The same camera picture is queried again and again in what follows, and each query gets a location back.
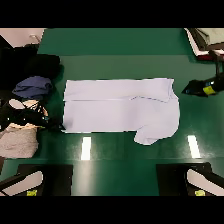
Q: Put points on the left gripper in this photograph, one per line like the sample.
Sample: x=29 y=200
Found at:
x=50 y=122

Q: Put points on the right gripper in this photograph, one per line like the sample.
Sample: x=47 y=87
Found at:
x=195 y=88

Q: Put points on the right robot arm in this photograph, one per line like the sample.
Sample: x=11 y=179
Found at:
x=204 y=181

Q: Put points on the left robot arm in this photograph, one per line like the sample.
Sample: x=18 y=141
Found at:
x=23 y=184

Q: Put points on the red garment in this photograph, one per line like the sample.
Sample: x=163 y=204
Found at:
x=204 y=56

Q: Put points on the blue garment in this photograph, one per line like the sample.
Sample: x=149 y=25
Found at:
x=33 y=87

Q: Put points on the grey garment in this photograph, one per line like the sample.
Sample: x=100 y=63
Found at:
x=16 y=143

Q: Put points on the black garment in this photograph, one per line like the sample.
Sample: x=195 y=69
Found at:
x=43 y=66

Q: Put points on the white T-shirt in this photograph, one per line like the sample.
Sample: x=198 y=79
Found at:
x=116 y=106

